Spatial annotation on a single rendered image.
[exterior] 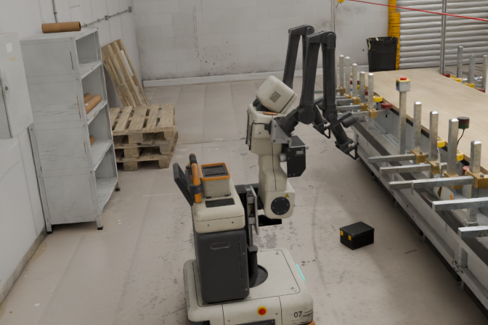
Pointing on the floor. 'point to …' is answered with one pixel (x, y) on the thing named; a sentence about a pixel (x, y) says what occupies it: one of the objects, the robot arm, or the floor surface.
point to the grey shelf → (69, 125)
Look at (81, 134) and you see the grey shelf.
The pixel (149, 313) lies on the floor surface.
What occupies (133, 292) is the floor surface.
